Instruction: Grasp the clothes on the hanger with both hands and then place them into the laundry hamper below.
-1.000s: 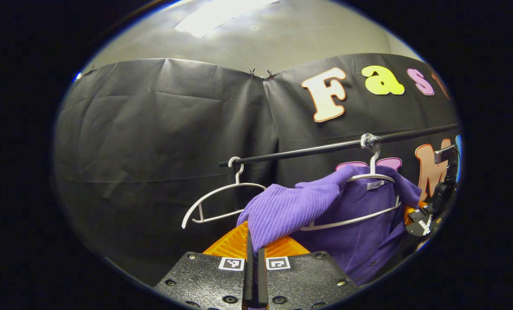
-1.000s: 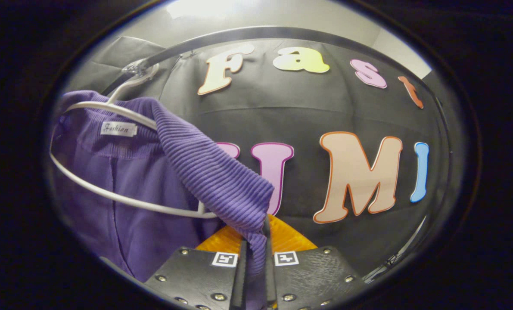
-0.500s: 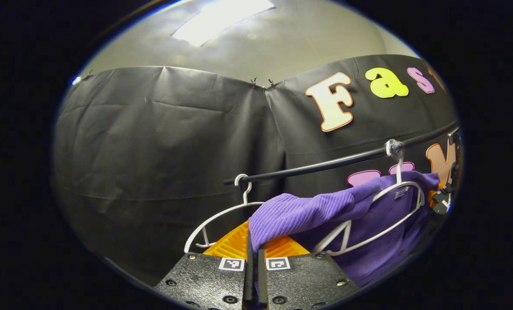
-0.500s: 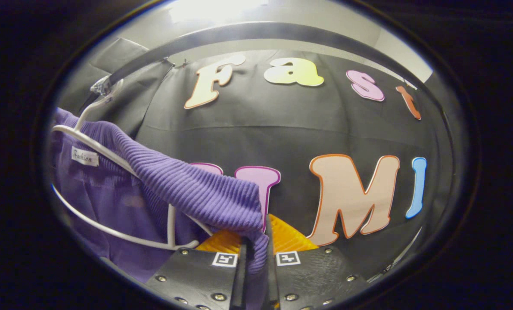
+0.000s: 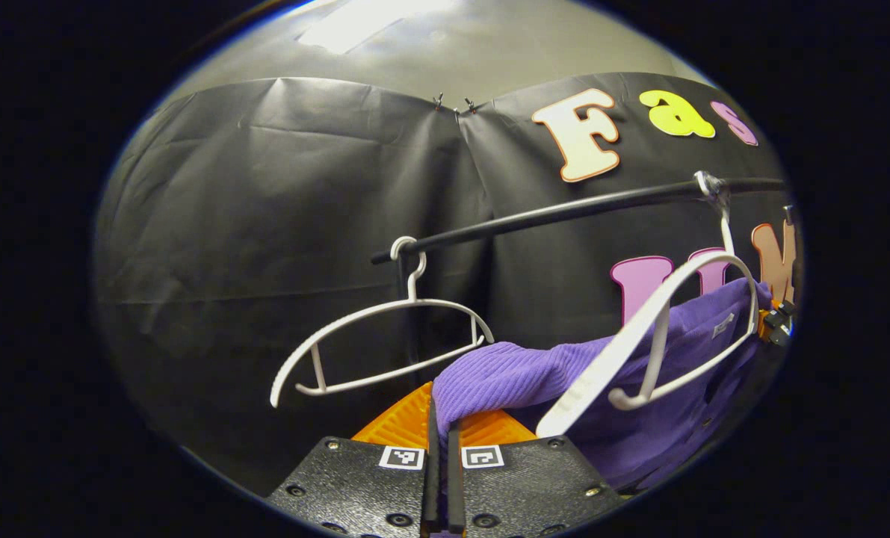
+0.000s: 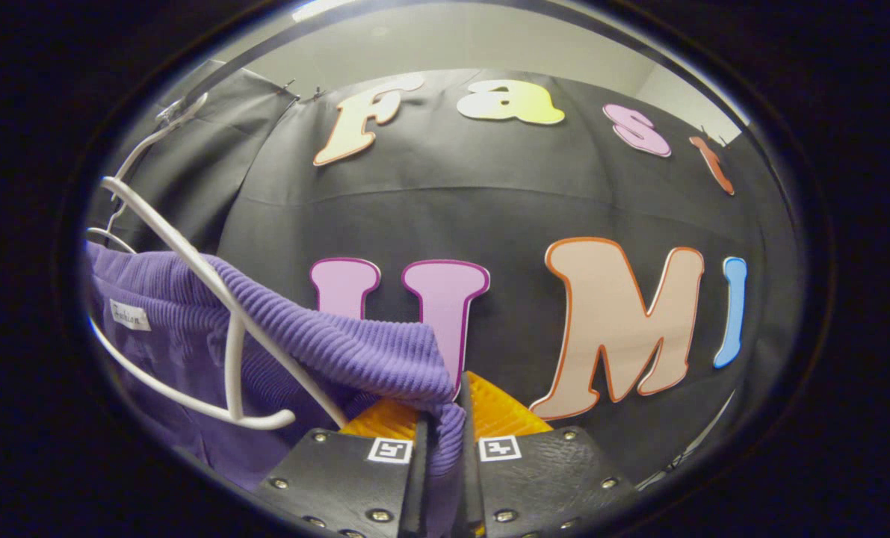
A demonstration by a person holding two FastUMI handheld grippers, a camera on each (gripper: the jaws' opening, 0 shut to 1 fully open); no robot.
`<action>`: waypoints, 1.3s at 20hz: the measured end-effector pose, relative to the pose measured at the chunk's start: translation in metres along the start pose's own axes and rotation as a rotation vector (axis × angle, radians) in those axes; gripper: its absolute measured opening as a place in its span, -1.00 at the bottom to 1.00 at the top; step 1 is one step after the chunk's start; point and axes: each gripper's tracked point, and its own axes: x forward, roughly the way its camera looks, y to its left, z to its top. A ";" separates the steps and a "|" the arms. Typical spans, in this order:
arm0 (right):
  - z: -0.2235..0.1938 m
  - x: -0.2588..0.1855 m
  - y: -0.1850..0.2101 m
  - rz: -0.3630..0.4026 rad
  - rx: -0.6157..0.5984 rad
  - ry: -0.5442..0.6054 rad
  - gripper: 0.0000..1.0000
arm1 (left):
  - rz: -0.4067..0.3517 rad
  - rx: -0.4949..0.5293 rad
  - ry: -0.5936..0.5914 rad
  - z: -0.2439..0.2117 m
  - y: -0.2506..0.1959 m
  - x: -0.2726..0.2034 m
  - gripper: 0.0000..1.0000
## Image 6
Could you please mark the black backdrop cloth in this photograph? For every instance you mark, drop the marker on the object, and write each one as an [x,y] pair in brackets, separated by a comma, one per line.
[489,202]

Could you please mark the black binder clip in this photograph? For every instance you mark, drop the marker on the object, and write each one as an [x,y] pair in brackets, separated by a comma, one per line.
[317,93]
[289,86]

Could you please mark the white hanger with jacket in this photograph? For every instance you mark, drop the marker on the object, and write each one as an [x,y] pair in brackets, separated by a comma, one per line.
[190,261]

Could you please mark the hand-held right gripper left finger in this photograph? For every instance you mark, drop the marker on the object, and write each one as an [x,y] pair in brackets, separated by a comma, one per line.
[340,478]

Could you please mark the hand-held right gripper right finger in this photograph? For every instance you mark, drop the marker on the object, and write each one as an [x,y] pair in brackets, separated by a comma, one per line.
[542,478]

